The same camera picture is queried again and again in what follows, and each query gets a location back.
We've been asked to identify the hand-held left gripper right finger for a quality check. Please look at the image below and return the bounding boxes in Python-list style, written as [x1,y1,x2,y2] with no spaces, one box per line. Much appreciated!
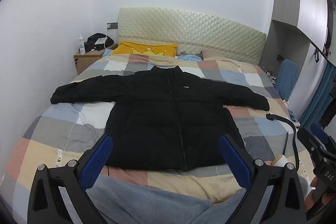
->
[218,133,307,224]

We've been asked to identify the person's right hand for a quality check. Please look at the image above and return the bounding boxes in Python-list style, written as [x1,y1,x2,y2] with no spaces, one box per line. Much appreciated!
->
[304,176,320,212]

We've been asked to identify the light blue pillow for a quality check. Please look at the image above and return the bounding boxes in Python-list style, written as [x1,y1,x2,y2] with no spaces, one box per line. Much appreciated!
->
[176,55,204,62]

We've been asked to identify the yellow crown pillow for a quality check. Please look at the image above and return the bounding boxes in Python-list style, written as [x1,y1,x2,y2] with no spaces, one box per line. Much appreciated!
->
[112,41,178,57]

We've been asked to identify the black bag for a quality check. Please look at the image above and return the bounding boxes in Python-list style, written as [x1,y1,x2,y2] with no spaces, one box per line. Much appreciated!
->
[84,33,115,52]

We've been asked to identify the black puffer jacket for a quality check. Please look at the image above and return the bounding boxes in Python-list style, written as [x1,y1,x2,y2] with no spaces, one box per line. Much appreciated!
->
[50,66,270,171]

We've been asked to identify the blue curtain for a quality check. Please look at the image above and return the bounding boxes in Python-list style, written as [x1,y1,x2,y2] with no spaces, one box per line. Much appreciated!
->
[299,61,336,128]

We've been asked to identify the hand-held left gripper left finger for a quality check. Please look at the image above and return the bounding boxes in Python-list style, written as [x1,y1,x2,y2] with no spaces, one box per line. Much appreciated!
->
[28,134,114,224]

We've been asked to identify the cream quilted headboard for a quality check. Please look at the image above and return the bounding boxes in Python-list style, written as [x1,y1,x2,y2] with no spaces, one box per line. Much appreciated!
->
[117,7,267,67]

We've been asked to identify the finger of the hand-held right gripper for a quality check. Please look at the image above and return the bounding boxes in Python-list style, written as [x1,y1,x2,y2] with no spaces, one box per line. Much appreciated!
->
[297,126,319,159]
[310,123,336,152]

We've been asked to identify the checked pastel blanket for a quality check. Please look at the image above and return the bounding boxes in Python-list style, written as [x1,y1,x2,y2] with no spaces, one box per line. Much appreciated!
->
[0,52,300,215]

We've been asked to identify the person's grey pants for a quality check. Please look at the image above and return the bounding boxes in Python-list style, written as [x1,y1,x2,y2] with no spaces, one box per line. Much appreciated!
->
[59,174,308,224]

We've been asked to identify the wooden nightstand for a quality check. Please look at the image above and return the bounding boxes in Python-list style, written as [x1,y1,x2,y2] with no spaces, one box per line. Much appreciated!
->
[74,43,118,75]

